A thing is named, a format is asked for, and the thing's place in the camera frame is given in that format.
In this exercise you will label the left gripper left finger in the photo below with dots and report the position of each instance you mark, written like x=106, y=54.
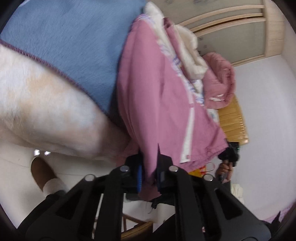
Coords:
x=91, y=210

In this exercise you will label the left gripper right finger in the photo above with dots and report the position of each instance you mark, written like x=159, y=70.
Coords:
x=204, y=208

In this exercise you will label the pink and white hooded jacket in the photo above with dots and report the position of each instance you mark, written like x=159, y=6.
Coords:
x=158, y=105

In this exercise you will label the person's right hand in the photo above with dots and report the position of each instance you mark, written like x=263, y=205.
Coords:
x=224, y=171

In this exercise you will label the wooden bed headboard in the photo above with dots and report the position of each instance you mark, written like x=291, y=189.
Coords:
x=232, y=123

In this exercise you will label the person's leg with white sock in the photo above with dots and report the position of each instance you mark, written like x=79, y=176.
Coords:
x=46, y=179

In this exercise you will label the rolled pink quilt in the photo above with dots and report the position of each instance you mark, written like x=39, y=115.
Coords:
x=219, y=81

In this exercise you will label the peach fuzzy mattress cover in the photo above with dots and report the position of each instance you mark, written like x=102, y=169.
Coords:
x=40, y=109

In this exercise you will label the light wood sliding wardrobe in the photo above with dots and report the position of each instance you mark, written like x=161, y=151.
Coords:
x=241, y=31

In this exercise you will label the blue striped bed sheet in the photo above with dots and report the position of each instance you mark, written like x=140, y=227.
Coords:
x=81, y=40

